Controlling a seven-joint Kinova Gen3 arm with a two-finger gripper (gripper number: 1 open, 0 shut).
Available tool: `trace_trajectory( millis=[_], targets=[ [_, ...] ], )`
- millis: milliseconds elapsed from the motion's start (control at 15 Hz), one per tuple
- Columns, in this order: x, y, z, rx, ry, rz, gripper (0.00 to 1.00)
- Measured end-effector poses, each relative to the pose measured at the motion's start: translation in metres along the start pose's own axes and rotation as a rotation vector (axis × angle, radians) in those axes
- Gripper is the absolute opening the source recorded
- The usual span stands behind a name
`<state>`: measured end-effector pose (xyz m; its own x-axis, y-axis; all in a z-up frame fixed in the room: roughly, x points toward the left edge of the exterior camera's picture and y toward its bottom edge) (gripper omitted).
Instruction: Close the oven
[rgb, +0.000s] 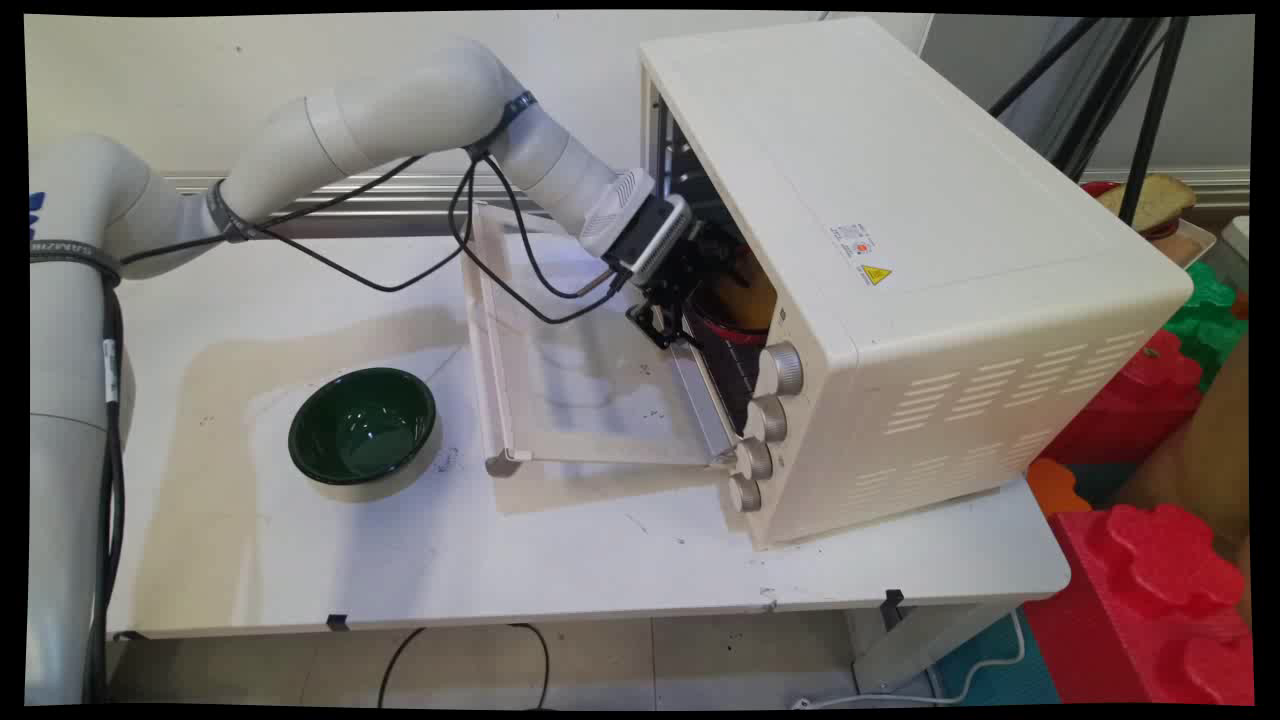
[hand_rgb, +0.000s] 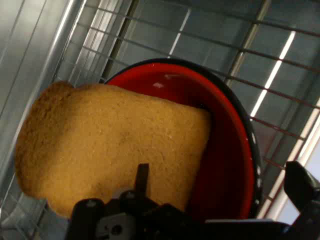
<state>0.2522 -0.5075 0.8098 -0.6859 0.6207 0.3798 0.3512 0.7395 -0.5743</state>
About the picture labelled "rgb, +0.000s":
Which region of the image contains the large silver oven knob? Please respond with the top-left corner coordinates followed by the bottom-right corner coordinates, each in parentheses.
top-left (755, 342), bottom-right (805, 398)

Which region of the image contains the white tray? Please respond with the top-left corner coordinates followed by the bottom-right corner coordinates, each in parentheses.
top-left (1150, 218), bottom-right (1219, 269)

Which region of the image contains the black floor cable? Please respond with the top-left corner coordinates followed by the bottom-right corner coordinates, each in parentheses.
top-left (377, 624), bottom-right (552, 709)

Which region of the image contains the teal floor mat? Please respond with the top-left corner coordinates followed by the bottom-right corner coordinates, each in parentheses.
top-left (935, 610), bottom-right (1061, 706)

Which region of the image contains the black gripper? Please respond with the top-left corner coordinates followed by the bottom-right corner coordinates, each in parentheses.
top-left (627, 224), bottom-right (747, 350)

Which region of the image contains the white table leg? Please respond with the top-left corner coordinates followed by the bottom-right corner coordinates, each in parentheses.
top-left (850, 600), bottom-right (1023, 696)

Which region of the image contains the toy bread slice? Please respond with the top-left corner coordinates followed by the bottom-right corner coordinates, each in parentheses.
top-left (1095, 173), bottom-right (1198, 234)

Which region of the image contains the red bowl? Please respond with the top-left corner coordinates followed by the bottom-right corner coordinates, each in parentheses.
top-left (690, 288), bottom-right (773, 346)

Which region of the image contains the metal wall rail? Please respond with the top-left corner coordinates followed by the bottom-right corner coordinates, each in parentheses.
top-left (160, 172), bottom-right (641, 239)

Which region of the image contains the glass oven door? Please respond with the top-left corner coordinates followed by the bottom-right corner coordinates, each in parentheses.
top-left (460, 200), bottom-right (742, 479)

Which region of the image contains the red plate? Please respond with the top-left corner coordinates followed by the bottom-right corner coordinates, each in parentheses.
top-left (1080, 181), bottom-right (1182, 241)

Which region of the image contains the white floor cable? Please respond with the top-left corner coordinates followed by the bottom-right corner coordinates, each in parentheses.
top-left (795, 610), bottom-right (1029, 709)

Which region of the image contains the black tripod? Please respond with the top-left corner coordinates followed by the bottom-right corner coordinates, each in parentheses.
top-left (988, 17), bottom-right (1191, 227)

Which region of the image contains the large red foam block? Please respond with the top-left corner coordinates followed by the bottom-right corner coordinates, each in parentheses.
top-left (1025, 503), bottom-right (1254, 706)

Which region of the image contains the orange foam piece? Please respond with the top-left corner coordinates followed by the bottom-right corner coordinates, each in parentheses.
top-left (1027, 458), bottom-right (1093, 519)

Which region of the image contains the cream toaster oven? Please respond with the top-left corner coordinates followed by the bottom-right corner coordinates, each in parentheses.
top-left (638, 17), bottom-right (1196, 550)

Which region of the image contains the black wire oven rack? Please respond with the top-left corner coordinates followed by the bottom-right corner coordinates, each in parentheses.
top-left (682, 312), bottom-right (765, 437)

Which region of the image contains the green foam block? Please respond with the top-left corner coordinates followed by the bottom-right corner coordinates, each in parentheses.
top-left (1162, 262), bottom-right (1251, 393)

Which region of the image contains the dark green bowl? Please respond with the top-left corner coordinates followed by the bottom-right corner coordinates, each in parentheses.
top-left (288, 367), bottom-right (439, 488)

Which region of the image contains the small red foam block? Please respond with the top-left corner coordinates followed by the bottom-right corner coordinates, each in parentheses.
top-left (1040, 330), bottom-right (1207, 467)

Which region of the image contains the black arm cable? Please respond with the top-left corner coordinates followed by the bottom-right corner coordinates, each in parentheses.
top-left (118, 90), bottom-right (633, 327)

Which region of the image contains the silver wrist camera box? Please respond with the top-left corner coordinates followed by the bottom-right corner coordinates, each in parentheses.
top-left (600, 194), bottom-right (694, 288)

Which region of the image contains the yellow sponge block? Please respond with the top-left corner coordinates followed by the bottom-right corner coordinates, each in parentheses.
top-left (733, 248), bottom-right (780, 332)

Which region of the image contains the white product label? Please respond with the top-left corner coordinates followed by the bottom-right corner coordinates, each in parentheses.
top-left (828, 224), bottom-right (877, 262)

